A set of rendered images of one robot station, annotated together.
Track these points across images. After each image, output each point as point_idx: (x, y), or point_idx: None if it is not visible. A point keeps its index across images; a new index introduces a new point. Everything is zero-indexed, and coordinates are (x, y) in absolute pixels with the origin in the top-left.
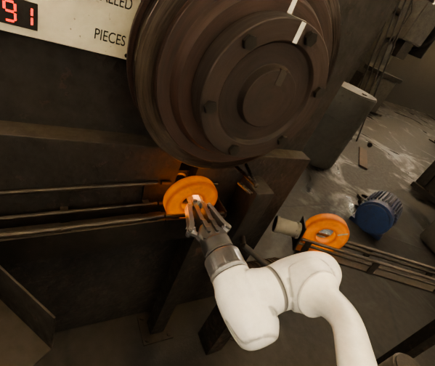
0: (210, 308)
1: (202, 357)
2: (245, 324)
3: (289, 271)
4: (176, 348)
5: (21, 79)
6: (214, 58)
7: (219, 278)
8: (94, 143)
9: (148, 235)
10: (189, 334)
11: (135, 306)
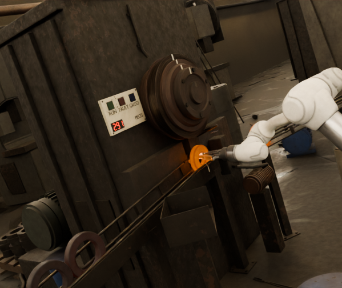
0: (261, 242)
1: (280, 254)
2: (254, 148)
3: (252, 131)
4: (264, 262)
5: (125, 148)
6: (178, 91)
7: (236, 152)
8: (156, 156)
9: (200, 182)
10: (262, 255)
11: (222, 262)
